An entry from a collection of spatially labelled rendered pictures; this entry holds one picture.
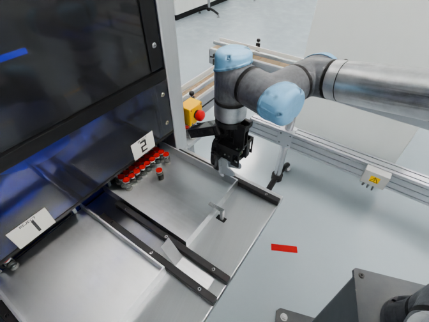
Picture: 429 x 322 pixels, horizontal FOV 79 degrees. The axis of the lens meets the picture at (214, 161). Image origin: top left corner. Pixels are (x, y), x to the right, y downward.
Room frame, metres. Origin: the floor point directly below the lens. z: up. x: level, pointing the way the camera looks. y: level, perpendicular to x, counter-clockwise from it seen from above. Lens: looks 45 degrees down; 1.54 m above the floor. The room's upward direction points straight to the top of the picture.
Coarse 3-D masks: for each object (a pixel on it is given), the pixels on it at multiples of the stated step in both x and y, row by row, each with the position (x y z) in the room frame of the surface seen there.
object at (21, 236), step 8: (32, 216) 0.32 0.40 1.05; (40, 216) 0.33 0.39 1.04; (48, 216) 0.34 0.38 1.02; (24, 224) 0.31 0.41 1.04; (32, 224) 0.32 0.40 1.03; (40, 224) 0.33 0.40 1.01; (48, 224) 0.34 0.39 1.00; (16, 232) 0.29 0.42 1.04; (24, 232) 0.30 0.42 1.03; (32, 232) 0.31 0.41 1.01; (40, 232) 0.32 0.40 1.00; (16, 240) 0.28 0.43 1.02; (24, 240) 0.29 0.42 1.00
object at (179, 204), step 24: (168, 144) 0.72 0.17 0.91; (168, 168) 0.63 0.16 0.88; (192, 168) 0.63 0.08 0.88; (120, 192) 0.52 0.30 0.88; (144, 192) 0.52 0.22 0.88; (168, 192) 0.52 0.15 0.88; (192, 192) 0.52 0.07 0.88; (216, 192) 0.52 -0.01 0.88; (144, 216) 0.43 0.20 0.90; (168, 216) 0.44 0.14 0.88; (192, 216) 0.44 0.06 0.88; (192, 240) 0.36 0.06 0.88
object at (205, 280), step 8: (168, 240) 0.33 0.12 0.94; (168, 248) 0.32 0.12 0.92; (176, 248) 0.32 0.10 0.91; (168, 256) 0.30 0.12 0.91; (176, 256) 0.31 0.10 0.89; (176, 264) 0.29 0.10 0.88; (184, 264) 0.29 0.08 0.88; (192, 264) 0.29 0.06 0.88; (184, 272) 0.27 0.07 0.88; (192, 272) 0.27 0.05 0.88; (200, 272) 0.27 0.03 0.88; (200, 280) 0.25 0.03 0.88; (208, 280) 0.25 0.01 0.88
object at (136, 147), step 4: (152, 132) 0.63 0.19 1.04; (144, 136) 0.60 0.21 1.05; (148, 136) 0.61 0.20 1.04; (152, 136) 0.62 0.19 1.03; (140, 140) 0.59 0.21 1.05; (148, 140) 0.61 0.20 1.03; (152, 140) 0.62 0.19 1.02; (132, 144) 0.56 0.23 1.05; (136, 144) 0.57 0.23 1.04; (140, 144) 0.58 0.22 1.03; (148, 144) 0.61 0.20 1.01; (152, 144) 0.62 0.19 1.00; (132, 148) 0.56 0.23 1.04; (136, 148) 0.57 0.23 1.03; (140, 148) 0.58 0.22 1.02; (144, 148) 0.59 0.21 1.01; (148, 148) 0.60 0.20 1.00; (132, 152) 0.56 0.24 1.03; (136, 152) 0.57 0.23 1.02; (140, 152) 0.58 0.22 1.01; (144, 152) 0.59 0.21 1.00; (136, 156) 0.56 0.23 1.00; (140, 156) 0.58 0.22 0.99
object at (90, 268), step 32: (64, 224) 0.41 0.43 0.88; (96, 224) 0.41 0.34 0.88; (32, 256) 0.31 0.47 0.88; (64, 256) 0.31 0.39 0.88; (96, 256) 0.31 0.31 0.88; (128, 256) 0.31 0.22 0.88; (0, 288) 0.23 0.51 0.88; (32, 288) 0.23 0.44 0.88; (64, 288) 0.23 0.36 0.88; (96, 288) 0.23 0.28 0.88; (128, 288) 0.23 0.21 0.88; (32, 320) 0.17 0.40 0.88; (64, 320) 0.17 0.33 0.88; (96, 320) 0.17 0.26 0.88
